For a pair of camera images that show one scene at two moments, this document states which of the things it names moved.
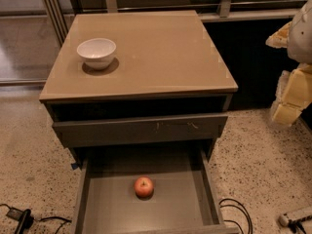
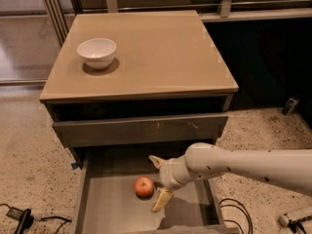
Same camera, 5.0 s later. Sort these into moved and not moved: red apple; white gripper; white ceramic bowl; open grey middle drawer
Moved: white gripper
Not moved: open grey middle drawer; white ceramic bowl; red apple
